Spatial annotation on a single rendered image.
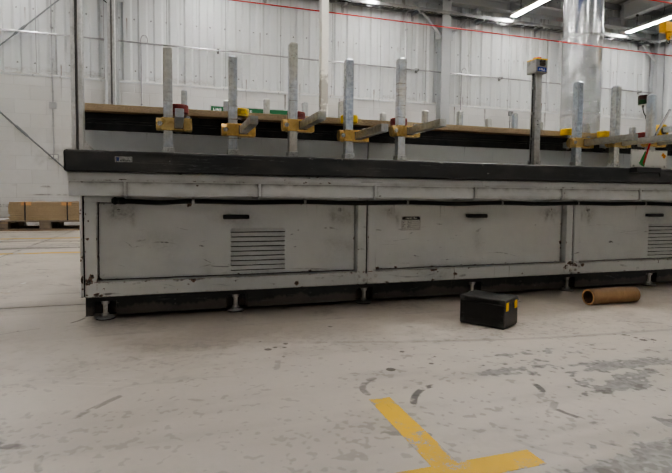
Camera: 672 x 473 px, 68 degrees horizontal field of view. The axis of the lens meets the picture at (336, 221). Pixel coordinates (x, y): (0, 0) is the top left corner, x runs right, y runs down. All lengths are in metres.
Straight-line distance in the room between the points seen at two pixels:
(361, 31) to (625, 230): 7.74
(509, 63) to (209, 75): 6.35
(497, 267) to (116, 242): 1.91
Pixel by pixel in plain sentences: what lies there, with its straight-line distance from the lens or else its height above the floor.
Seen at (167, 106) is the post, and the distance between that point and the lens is 2.09.
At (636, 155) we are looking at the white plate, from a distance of 3.14.
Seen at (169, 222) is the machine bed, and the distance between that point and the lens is 2.32.
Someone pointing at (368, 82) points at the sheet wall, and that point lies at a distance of 10.19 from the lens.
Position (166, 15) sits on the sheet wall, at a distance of 9.75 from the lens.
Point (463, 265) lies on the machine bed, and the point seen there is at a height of 0.17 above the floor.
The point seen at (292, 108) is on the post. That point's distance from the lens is 2.15.
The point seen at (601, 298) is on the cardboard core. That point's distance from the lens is 2.84.
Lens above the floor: 0.54
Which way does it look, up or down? 3 degrees down
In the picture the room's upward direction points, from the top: 1 degrees clockwise
